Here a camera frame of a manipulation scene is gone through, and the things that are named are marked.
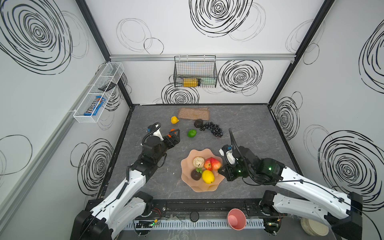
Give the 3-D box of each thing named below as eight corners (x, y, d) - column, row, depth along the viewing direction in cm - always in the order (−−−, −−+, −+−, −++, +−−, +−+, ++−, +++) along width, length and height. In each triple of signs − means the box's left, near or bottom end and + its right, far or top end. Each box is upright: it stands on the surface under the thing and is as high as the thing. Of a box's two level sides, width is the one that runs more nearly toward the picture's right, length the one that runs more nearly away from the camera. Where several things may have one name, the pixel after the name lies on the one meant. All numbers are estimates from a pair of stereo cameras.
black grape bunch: (200, 130, 107) (201, 126, 103) (205, 123, 111) (205, 119, 108) (220, 139, 102) (221, 135, 99) (224, 131, 106) (225, 127, 103)
